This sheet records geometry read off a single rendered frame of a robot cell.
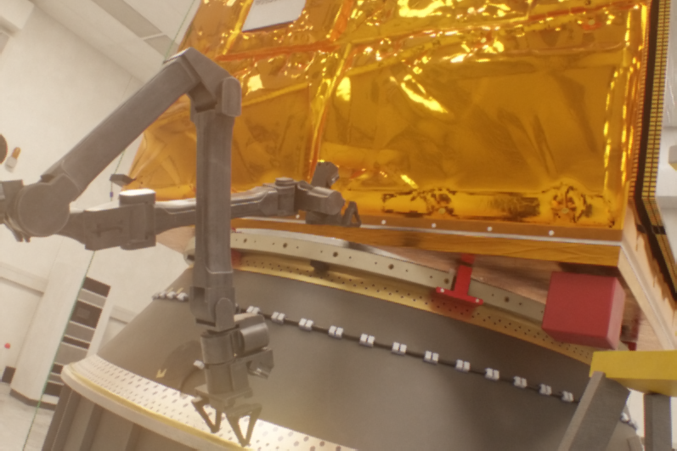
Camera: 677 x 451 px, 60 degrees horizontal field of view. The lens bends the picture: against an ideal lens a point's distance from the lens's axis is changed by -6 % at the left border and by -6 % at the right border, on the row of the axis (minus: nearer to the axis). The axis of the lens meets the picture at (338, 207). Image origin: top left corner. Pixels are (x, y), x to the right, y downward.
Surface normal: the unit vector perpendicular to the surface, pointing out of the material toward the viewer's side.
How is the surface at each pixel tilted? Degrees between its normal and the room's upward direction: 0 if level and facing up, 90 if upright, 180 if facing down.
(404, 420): 62
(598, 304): 90
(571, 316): 90
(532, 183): 91
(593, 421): 93
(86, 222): 122
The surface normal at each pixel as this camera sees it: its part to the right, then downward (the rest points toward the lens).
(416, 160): -0.58, -0.40
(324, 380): -0.05, -0.74
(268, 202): 0.70, 0.20
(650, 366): -0.92, -0.34
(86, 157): 0.70, -0.11
